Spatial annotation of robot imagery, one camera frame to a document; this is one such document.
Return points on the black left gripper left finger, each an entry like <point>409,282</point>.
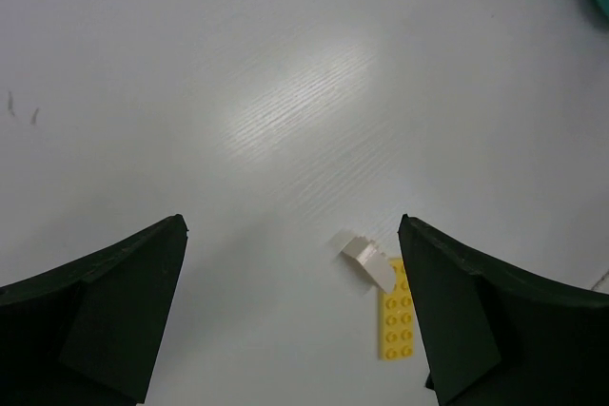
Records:
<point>89,332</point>

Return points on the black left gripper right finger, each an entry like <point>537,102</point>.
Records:
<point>495,334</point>

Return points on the yellow long lego plate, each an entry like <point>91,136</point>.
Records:
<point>396,318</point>

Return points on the white lego slope piece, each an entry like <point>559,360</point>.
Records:
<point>365,259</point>

